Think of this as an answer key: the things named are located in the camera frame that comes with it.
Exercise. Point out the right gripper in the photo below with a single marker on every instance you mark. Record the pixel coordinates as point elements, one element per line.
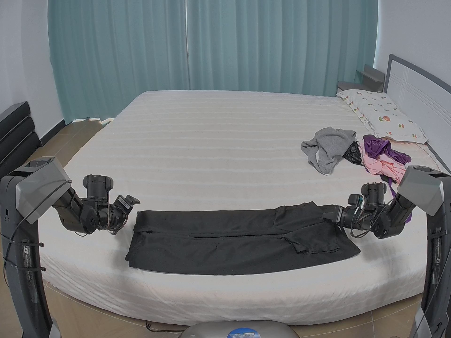
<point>354,217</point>

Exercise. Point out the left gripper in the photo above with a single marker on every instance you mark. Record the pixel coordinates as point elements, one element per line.
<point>112,217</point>

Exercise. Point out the black T-shirt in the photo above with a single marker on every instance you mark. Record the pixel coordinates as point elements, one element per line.
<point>229,245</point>

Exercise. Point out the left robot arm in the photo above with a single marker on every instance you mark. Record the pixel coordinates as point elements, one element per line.
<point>38,188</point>

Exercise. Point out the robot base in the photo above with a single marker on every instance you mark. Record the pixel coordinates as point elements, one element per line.
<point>211,331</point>

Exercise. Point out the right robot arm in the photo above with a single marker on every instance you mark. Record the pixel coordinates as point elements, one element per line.
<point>422,188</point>

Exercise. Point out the bed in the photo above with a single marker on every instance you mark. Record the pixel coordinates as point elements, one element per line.
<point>211,136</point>

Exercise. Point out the black shiny garment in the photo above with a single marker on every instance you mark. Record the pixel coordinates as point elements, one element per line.
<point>353,155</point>

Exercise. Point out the pink garment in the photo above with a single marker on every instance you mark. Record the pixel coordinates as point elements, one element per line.
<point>375,166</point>

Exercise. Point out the grey garment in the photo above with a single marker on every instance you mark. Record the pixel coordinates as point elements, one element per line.
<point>329,143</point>

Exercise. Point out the purple garment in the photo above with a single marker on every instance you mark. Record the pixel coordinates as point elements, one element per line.
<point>377,146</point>

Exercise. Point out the white printed pillow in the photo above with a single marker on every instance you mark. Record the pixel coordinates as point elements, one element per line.
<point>382,114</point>

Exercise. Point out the black chest of drawers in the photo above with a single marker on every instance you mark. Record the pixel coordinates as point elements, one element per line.
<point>17,132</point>

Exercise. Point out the grey bedside table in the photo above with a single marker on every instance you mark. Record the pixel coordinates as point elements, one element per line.
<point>370,74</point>

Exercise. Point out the blue-green curtain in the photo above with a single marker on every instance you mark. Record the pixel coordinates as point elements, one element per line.
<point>116,48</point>
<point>282,30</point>

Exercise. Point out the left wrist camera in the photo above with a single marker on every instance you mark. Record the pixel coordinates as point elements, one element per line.
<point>98,185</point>

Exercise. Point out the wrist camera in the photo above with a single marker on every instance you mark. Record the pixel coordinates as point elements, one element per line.
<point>98,185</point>
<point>374,194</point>

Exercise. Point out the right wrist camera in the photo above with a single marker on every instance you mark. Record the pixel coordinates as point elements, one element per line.
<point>374,194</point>

